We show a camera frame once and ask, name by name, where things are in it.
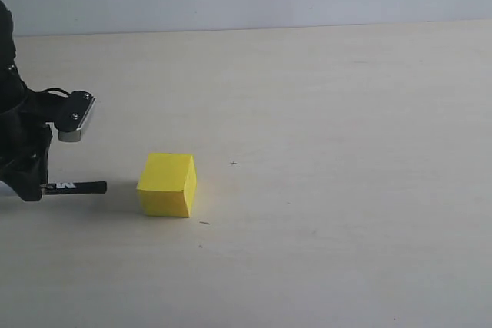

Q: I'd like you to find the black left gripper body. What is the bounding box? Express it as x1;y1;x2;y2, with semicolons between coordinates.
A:
1;64;52;174

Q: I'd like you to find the yellow foam cube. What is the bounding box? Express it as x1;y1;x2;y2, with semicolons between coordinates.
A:
137;153;197;218

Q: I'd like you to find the black and white marker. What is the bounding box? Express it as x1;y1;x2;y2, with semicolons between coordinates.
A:
0;180;108;197

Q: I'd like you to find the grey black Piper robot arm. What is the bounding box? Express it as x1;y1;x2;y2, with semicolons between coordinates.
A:
1;3;52;202

